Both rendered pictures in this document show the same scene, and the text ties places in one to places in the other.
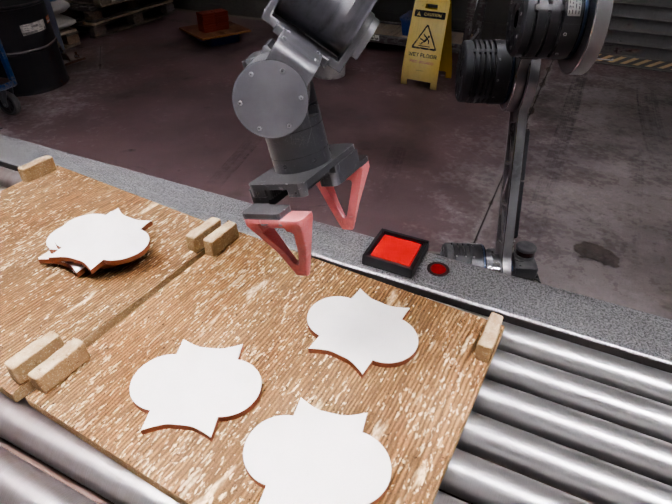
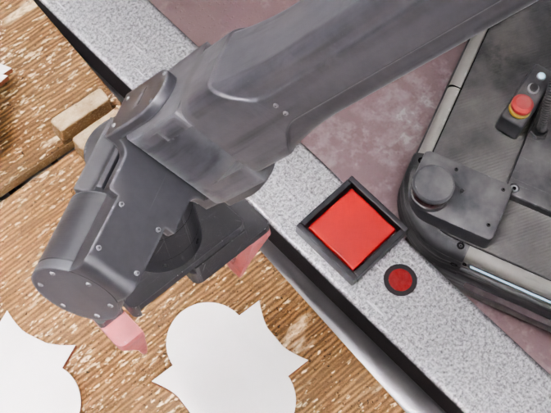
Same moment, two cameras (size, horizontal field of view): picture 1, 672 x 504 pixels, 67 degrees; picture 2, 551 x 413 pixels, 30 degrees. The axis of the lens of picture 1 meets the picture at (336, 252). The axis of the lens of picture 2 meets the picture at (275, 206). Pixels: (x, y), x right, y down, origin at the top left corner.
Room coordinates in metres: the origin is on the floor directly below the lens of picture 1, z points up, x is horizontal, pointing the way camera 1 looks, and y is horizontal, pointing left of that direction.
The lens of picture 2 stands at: (0.22, -0.10, 1.83)
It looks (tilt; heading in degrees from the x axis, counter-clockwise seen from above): 67 degrees down; 14
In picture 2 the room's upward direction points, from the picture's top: 6 degrees clockwise
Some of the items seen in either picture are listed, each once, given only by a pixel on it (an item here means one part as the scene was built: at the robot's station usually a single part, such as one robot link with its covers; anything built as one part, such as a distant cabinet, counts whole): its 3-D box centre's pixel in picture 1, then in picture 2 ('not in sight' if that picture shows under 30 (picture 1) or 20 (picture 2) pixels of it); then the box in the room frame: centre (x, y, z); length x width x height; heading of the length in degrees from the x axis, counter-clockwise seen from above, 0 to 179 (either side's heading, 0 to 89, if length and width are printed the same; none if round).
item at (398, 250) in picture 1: (395, 253); (351, 230); (0.59, -0.09, 0.92); 0.06 x 0.06 x 0.01; 64
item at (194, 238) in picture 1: (204, 234); (82, 115); (0.60, 0.19, 0.95); 0.06 x 0.02 x 0.03; 149
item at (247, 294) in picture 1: (282, 363); (118, 382); (0.38, 0.06, 0.93); 0.41 x 0.35 x 0.02; 61
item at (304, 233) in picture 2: (395, 252); (352, 229); (0.59, -0.09, 0.92); 0.08 x 0.08 x 0.02; 64
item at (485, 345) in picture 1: (489, 336); not in sight; (0.40, -0.18, 0.95); 0.06 x 0.02 x 0.03; 151
